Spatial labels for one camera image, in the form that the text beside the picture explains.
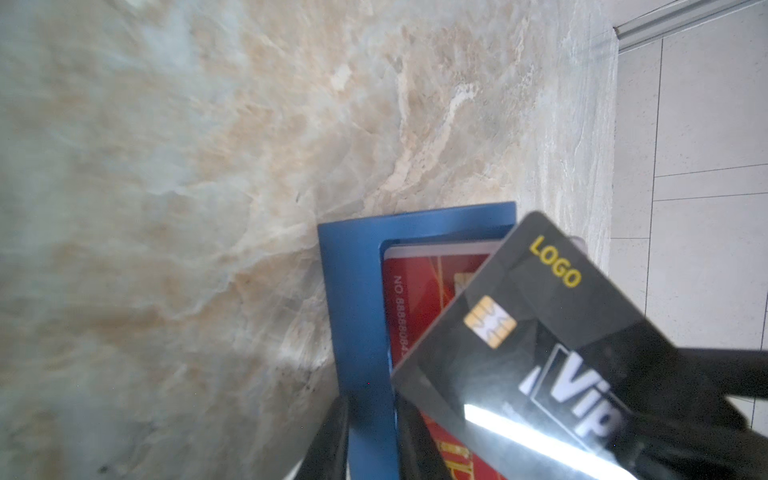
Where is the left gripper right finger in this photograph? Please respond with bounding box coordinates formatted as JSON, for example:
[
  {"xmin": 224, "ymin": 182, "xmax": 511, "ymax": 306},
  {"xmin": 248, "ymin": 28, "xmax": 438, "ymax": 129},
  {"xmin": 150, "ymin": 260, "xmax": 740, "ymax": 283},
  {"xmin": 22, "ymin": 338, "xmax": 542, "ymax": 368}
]
[{"xmin": 395, "ymin": 397, "xmax": 450, "ymax": 480}]

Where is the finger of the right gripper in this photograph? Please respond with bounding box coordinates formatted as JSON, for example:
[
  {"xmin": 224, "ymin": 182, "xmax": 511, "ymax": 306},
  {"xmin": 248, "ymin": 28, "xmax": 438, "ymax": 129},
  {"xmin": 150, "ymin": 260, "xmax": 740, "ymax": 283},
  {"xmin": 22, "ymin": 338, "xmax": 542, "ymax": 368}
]
[{"xmin": 611, "ymin": 348, "xmax": 767, "ymax": 479}]

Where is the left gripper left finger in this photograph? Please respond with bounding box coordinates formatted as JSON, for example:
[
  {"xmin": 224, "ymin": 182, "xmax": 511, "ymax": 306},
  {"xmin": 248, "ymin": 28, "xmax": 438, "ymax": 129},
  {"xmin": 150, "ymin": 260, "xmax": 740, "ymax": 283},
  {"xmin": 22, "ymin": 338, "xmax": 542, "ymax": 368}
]
[{"xmin": 294, "ymin": 396, "xmax": 350, "ymax": 480}]

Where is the black VIP card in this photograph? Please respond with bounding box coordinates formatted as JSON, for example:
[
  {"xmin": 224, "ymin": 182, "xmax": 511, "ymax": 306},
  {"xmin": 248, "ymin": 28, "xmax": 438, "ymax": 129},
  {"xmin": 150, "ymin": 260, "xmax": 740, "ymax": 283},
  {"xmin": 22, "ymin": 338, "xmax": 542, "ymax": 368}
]
[{"xmin": 391, "ymin": 210, "xmax": 751, "ymax": 480}]

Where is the red credit card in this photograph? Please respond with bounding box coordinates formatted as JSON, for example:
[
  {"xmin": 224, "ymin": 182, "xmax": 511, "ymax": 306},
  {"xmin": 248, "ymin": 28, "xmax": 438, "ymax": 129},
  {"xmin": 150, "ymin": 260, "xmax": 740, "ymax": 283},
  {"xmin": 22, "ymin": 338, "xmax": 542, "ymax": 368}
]
[{"xmin": 382, "ymin": 240, "xmax": 589, "ymax": 479}]

